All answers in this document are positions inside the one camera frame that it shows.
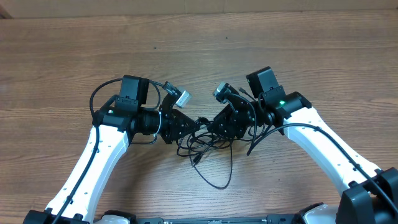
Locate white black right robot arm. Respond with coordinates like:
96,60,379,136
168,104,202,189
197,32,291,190
208,67,397,223

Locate black USB cable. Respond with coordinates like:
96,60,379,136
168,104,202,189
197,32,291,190
175,86,268,190

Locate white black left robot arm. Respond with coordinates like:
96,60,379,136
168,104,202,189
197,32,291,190
24,75,199,224

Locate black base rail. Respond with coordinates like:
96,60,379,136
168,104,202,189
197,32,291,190
93,202,340,224

